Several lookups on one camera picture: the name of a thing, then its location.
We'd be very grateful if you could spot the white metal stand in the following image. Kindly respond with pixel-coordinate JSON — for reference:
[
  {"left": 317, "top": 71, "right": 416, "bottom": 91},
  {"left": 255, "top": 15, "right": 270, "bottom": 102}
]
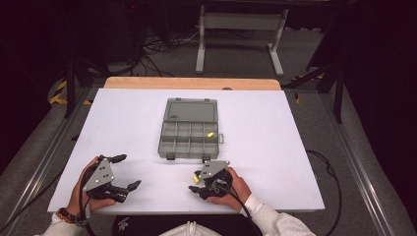
[{"left": 195, "top": 4, "right": 289, "bottom": 77}]

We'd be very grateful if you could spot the person's left hand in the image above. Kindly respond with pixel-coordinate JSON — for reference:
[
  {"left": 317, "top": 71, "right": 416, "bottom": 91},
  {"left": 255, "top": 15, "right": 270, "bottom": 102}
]
[{"left": 67, "top": 156, "right": 116, "bottom": 217}]

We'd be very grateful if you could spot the person's right hand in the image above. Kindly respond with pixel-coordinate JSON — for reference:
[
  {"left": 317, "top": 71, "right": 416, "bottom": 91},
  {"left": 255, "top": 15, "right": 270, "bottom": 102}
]
[{"left": 206, "top": 166, "right": 253, "bottom": 211}]

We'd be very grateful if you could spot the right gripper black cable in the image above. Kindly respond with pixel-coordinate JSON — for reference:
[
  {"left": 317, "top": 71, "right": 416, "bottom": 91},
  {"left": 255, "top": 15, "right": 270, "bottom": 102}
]
[{"left": 222, "top": 183, "right": 264, "bottom": 236}]

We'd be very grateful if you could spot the white board sheet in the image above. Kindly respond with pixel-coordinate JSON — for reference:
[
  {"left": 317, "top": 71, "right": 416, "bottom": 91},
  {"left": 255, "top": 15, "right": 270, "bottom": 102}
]
[{"left": 47, "top": 88, "right": 326, "bottom": 215}]

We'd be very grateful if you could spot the black floor cable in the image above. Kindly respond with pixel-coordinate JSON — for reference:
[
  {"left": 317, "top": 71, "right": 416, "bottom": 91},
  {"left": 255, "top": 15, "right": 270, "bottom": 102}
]
[
  {"left": 0, "top": 168, "right": 67, "bottom": 232},
  {"left": 306, "top": 149, "right": 342, "bottom": 236}
]

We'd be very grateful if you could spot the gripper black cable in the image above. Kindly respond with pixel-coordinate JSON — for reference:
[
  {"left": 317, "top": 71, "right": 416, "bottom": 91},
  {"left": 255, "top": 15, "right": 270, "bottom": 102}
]
[
  {"left": 77, "top": 163, "right": 99, "bottom": 236},
  {"left": 222, "top": 183, "right": 264, "bottom": 236}
]

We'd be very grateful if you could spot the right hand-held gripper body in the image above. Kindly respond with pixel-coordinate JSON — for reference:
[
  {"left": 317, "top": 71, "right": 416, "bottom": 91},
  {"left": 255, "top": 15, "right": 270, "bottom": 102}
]
[{"left": 197, "top": 159, "right": 234, "bottom": 201}]

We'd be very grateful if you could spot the aluminium frame rail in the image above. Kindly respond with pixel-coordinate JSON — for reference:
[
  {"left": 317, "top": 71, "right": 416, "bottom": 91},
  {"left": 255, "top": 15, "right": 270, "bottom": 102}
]
[
  {"left": 0, "top": 88, "right": 99, "bottom": 236},
  {"left": 319, "top": 92, "right": 396, "bottom": 236}
]

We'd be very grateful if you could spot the grey transparent organizer box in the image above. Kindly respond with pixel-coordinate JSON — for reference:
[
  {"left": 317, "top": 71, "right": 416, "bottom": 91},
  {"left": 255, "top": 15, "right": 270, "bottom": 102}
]
[{"left": 157, "top": 96, "right": 224, "bottom": 161}]

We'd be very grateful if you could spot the tangle of black cables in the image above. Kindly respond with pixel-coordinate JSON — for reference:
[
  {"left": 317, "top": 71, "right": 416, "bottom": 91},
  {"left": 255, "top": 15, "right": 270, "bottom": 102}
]
[{"left": 107, "top": 28, "right": 202, "bottom": 79}]

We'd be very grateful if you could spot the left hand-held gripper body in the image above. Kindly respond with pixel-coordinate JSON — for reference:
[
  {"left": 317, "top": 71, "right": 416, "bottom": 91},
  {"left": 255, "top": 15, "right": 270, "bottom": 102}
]
[{"left": 82, "top": 158, "right": 130, "bottom": 203}]

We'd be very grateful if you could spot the person's dark torso clothing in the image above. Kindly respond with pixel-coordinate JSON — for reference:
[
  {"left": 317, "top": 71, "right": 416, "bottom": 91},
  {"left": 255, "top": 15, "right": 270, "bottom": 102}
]
[{"left": 112, "top": 214, "right": 264, "bottom": 236}]

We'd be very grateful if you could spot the black metal stand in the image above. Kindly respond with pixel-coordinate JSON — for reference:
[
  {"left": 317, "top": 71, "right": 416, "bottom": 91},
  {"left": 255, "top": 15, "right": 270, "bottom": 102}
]
[
  {"left": 63, "top": 57, "right": 111, "bottom": 120},
  {"left": 281, "top": 62, "right": 346, "bottom": 125}
]

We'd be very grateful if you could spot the yellow black floor tape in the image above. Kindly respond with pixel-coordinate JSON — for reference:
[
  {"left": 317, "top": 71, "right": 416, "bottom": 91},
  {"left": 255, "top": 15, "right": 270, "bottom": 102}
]
[{"left": 48, "top": 80, "right": 93, "bottom": 106}]

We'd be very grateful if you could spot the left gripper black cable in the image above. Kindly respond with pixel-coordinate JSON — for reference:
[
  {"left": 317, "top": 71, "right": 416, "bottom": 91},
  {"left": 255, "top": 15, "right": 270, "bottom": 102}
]
[{"left": 77, "top": 163, "right": 99, "bottom": 236}]

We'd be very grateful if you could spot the beaded bracelet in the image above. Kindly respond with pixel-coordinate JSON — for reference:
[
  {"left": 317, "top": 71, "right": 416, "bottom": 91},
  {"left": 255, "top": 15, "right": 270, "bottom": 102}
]
[{"left": 55, "top": 206, "right": 79, "bottom": 224}]

